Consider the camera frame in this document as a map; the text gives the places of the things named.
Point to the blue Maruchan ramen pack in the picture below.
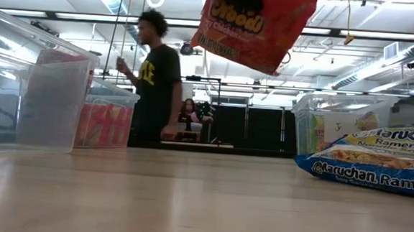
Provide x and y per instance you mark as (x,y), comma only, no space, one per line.
(369,176)
(400,140)

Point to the white background box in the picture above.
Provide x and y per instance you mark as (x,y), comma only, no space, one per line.
(188,91)

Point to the standing person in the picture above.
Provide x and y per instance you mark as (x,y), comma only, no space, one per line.
(158,84)

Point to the seated person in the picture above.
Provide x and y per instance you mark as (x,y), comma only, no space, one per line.
(189,113)

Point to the clear plastic bin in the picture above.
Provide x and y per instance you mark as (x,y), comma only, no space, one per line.
(31,101)
(122,93)

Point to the white background platform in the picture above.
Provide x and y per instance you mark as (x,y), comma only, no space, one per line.
(209,145)

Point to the white air vent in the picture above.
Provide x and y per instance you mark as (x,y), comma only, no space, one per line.
(391,51)

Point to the white paper label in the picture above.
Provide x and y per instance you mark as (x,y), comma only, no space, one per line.
(337,133)

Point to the clear bin with paper label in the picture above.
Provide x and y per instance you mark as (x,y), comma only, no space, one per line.
(373,104)

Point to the black ceiling device cluster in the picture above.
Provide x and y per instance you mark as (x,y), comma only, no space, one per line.
(45,28)

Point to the round black ceiling camera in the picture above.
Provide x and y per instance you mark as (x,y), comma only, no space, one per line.
(185,49)

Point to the black overhead frame beam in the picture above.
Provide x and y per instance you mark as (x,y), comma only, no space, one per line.
(51,14)

